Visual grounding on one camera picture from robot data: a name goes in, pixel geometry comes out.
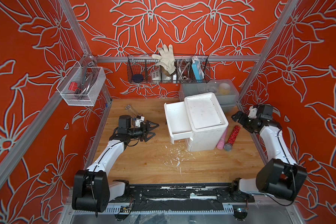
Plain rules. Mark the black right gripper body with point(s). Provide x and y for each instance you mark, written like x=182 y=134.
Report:
x=247 y=123

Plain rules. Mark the black wire wall basket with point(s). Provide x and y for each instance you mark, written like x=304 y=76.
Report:
x=183 y=69

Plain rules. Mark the white work glove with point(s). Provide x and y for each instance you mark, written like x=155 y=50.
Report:
x=166 y=58

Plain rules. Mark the white drawer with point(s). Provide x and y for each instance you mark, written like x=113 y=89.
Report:
x=177 y=121

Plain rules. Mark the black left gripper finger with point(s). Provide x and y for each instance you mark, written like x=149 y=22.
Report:
x=151 y=125
x=148 y=136

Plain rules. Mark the blue box in basket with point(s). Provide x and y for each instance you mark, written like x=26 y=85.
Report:
x=197 y=70

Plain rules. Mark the white wire wall basket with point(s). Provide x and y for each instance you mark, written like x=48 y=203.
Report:
x=82 y=86

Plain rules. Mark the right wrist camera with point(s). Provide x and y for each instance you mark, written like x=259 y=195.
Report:
x=261 y=112

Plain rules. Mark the yellow tape roll in box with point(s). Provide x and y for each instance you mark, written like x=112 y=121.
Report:
x=224 y=89

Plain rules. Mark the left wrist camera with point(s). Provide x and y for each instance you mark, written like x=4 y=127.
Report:
x=139 y=120

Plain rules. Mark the white drawer cabinet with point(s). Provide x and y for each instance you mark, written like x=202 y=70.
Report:
x=207 y=120

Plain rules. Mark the white power strip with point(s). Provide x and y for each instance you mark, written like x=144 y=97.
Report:
x=156 y=75

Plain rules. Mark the grey plastic storage box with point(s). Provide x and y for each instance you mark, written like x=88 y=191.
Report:
x=227 y=102

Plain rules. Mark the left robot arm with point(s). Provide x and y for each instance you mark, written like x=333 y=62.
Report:
x=91 y=190

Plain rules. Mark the red glitter microphone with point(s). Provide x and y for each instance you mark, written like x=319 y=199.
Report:
x=232 y=138

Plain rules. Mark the pink microphone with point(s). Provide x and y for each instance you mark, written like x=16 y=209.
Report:
x=221 y=142

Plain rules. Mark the dark round object in basket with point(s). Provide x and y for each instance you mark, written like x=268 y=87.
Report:
x=137 y=78

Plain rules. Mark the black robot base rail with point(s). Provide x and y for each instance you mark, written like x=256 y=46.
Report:
x=181 y=198

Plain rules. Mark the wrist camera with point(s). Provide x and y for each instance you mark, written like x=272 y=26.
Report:
x=261 y=112
x=139 y=120

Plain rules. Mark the clear glass tube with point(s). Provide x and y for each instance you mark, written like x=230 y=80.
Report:
x=132 y=111

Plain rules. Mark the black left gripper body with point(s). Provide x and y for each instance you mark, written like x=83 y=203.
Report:
x=144 y=131

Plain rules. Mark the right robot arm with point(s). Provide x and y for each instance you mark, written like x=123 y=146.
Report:
x=281 y=177

